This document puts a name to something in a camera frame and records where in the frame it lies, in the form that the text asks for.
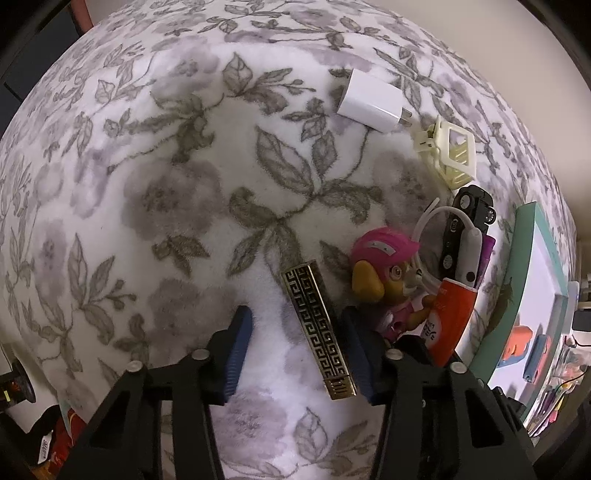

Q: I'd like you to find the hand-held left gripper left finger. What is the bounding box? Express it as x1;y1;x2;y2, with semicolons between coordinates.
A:
69;305;254;480

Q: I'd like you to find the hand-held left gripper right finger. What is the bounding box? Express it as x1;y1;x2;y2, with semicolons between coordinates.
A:
341;307;539;480

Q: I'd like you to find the gold patterned lighter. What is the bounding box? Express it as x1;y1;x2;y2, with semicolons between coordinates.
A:
281;260;359;401

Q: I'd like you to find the pink puppy figure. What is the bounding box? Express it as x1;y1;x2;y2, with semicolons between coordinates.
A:
350;227;437;343

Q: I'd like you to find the orange tube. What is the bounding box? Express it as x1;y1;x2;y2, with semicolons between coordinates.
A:
424;276;479;368

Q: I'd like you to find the orange blue plastic toy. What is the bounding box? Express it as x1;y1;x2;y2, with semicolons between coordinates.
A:
502;324;537;366

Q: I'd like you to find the purple lighter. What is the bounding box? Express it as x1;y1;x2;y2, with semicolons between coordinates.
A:
475;234;496;283

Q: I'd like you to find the pink blue plastic toy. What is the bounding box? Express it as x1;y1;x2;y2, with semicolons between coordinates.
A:
523;335;553;384

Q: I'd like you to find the black toy car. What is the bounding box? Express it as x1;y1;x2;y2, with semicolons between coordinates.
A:
438;184;498;278

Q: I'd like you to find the teal-rimmed white tray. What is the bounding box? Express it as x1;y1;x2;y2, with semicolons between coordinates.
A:
470;200;579;426

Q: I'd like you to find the floral blanket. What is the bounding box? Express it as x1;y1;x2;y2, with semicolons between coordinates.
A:
0;0;578;480

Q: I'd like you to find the red printed cloth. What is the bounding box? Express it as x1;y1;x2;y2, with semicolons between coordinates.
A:
50;405;94;478

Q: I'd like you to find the cream hair claw clip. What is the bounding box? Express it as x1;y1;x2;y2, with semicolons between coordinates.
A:
412;114;477;191

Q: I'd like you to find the white charger plug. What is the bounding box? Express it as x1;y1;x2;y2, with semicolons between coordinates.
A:
336;68;415;136

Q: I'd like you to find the dark cabinet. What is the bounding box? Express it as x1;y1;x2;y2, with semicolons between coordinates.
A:
0;0;93;121

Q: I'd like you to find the white cable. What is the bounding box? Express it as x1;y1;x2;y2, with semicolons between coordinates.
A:
412;198;482;297

